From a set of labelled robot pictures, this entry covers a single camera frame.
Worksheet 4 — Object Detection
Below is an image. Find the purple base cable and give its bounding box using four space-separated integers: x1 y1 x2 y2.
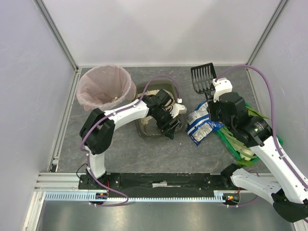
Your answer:
89 187 130 207

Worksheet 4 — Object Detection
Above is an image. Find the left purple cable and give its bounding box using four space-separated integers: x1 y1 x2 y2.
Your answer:
79 76 182 183

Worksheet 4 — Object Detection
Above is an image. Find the black litter scoop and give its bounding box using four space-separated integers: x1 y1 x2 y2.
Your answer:
191 63 217 101

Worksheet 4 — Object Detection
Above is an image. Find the green onion bunch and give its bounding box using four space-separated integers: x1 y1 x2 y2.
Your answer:
218 126 258 167

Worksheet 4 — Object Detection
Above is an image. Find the green leafy vegetable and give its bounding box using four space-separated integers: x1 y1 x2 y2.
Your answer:
246 106 270 119

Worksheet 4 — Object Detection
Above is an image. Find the blue Doritos chip bag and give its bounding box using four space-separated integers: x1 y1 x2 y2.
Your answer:
186 101 224 147

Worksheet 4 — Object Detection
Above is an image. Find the grey slotted cable duct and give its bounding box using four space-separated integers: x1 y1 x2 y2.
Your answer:
45 191 237 203

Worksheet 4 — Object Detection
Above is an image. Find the grey bin with pink bag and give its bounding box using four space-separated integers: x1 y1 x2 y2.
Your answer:
76 65 136 111

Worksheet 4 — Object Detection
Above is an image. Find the grey litter box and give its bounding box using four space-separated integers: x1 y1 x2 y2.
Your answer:
135 80 187 139

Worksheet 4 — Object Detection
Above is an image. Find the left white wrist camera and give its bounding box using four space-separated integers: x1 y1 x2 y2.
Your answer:
167 98 187 118

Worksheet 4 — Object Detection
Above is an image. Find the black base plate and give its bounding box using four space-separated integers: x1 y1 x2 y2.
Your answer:
78 172 251 196

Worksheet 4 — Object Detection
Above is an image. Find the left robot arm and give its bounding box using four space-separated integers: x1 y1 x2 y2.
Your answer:
79 89 187 179

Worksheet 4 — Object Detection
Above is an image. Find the green vegetable tray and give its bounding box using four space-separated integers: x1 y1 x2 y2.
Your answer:
216 101 284 164

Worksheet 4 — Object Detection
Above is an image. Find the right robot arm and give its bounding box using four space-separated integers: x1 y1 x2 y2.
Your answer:
206 92 308 223

